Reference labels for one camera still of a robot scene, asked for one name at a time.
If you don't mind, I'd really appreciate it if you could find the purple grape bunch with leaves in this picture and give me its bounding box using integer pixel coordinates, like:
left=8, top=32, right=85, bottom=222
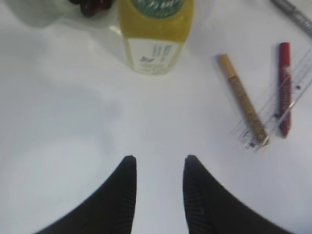
left=69, top=0, right=114, bottom=18

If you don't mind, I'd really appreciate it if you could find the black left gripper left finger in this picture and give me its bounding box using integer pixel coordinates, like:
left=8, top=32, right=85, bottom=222
left=38, top=156, right=137, bottom=234

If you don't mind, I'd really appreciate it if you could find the clear plastic ruler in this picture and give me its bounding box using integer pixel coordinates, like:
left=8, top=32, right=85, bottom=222
left=232, top=48, right=312, bottom=151

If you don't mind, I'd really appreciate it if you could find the silver glitter pen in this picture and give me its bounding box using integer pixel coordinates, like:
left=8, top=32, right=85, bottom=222
left=271, top=0, right=312, bottom=38

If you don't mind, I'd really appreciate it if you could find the yellow tea bottle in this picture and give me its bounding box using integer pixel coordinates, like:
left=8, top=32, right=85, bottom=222
left=117, top=0, right=195, bottom=75

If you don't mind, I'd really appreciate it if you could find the green wavy glass plate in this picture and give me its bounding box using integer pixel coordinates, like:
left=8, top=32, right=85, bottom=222
left=0, top=0, right=122, bottom=37

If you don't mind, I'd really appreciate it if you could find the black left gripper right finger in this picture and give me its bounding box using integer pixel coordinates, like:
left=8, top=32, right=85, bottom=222
left=183, top=155, right=288, bottom=234

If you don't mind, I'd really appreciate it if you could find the gold glitter pen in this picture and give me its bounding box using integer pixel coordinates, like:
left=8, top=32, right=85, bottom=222
left=218, top=54, right=269, bottom=146

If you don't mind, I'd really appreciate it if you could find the red glitter pen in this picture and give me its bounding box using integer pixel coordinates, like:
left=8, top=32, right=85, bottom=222
left=277, top=42, right=292, bottom=138

